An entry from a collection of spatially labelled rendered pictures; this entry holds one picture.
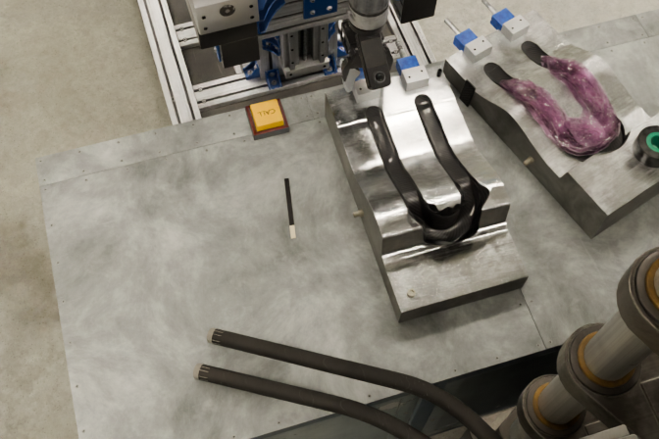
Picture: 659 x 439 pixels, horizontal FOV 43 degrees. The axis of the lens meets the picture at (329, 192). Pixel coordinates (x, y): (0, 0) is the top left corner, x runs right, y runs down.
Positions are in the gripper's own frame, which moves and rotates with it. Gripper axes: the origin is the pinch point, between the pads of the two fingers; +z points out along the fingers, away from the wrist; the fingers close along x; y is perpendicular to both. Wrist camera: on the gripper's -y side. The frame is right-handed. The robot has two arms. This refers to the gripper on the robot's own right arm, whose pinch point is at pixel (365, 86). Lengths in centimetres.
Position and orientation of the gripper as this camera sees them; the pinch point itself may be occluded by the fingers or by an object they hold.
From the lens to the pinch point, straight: 175.2
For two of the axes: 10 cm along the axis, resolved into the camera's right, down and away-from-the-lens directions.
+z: -0.2, 4.7, 8.8
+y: -2.9, -8.5, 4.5
